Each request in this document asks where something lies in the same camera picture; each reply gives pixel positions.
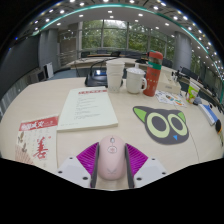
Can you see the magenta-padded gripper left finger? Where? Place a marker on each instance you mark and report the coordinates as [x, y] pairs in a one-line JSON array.
[[87, 158]]

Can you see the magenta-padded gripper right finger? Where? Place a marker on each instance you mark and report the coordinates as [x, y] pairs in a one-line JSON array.
[[136, 159]]

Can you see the pink computer mouse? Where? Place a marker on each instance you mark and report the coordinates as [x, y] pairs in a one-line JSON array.
[[111, 163]]

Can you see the cat face mouse pad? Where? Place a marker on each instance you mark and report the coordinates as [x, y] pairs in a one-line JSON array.
[[160, 125]]

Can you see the pale yellow paper booklet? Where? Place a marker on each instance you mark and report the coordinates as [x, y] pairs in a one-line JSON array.
[[86, 108]]

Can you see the red and white magazine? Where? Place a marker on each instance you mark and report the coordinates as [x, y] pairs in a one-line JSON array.
[[36, 146]]

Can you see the colourful sticker sheet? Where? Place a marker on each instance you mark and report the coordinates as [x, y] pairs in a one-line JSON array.
[[170, 99]]

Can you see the white lidded ceramic mug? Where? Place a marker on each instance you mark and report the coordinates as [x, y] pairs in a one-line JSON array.
[[134, 81]]

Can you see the white cardboard box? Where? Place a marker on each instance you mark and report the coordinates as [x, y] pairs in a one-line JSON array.
[[170, 86]]

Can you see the red bottle with green band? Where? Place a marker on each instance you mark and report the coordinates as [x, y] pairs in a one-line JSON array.
[[153, 76]]

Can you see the blue and white book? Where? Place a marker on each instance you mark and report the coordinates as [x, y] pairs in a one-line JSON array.
[[208, 114]]

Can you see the stacked white paper cups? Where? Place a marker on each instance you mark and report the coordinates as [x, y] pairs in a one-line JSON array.
[[115, 76]]

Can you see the green printed paper cup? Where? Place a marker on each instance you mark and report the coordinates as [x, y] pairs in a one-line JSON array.
[[192, 92]]

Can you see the black-headed handheld microphone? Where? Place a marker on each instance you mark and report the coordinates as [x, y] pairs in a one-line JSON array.
[[218, 126]]

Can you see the white floor cabinet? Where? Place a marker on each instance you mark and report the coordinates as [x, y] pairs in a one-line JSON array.
[[49, 70]]

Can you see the grey box appliance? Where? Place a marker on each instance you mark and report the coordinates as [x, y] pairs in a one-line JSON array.
[[36, 76]]

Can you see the long curved conference table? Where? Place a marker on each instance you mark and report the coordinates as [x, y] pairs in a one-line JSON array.
[[86, 61]]

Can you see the dark office chairs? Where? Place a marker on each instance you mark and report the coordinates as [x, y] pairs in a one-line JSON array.
[[166, 62]]

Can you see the ceiling lights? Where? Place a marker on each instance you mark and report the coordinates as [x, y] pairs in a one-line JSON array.
[[110, 11]]

